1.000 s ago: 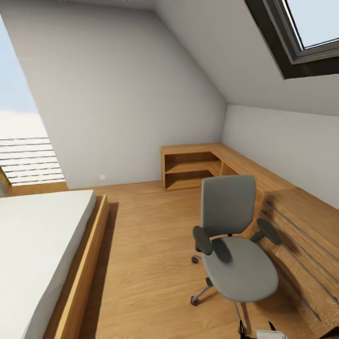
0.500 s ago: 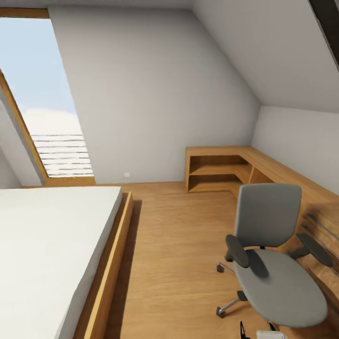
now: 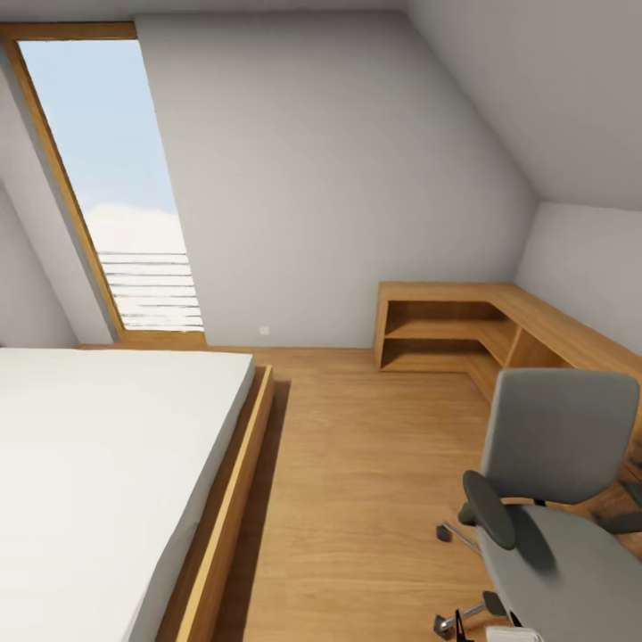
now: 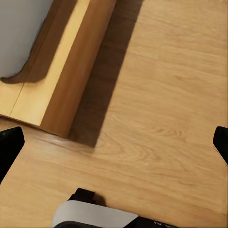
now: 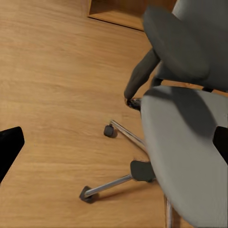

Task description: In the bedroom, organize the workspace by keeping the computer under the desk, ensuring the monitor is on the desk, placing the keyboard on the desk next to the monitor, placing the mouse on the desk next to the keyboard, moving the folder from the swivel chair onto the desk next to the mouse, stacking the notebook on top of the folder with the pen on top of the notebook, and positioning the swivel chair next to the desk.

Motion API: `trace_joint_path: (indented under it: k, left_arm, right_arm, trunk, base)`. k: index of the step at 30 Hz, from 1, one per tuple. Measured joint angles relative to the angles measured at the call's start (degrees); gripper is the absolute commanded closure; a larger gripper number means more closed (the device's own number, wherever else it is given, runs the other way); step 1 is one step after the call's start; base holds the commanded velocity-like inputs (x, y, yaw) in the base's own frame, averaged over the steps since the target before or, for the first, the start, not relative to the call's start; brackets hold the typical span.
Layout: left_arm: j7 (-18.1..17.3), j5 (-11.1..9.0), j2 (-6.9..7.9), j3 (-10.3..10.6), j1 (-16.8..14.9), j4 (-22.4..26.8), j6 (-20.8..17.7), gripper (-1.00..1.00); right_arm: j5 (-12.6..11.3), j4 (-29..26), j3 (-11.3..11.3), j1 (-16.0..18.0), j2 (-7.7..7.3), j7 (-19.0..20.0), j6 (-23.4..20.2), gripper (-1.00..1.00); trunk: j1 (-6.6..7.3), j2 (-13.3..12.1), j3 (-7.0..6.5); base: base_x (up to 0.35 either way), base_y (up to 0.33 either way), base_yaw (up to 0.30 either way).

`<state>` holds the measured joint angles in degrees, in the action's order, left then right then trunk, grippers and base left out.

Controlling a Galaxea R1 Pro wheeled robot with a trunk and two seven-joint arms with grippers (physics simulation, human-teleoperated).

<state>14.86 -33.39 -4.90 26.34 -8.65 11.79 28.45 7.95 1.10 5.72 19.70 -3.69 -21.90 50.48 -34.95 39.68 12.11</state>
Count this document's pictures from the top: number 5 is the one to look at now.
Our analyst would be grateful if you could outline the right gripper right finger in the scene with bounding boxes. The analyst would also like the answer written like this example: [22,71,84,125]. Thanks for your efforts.
[213,126,228,165]

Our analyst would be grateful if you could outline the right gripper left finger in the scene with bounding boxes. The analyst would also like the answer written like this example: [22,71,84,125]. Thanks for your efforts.
[0,126,25,183]

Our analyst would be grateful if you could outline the swivel chair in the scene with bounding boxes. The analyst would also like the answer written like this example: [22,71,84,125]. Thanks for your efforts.
[79,0,228,228]

